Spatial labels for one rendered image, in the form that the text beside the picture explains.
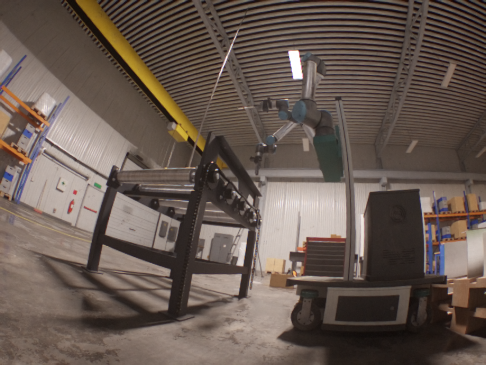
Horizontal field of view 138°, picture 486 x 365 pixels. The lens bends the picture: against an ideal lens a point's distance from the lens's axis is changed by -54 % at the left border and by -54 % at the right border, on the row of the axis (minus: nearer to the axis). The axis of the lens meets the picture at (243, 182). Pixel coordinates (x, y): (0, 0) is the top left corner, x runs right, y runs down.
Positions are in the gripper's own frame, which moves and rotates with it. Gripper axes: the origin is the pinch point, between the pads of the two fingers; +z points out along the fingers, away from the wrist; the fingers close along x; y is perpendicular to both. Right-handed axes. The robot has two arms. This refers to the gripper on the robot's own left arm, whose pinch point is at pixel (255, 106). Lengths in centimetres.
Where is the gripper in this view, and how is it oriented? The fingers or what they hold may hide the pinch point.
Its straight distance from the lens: 209.0
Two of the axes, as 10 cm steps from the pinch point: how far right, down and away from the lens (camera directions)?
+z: -9.4, -0.1, 3.4
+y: 3.1, 4.1, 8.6
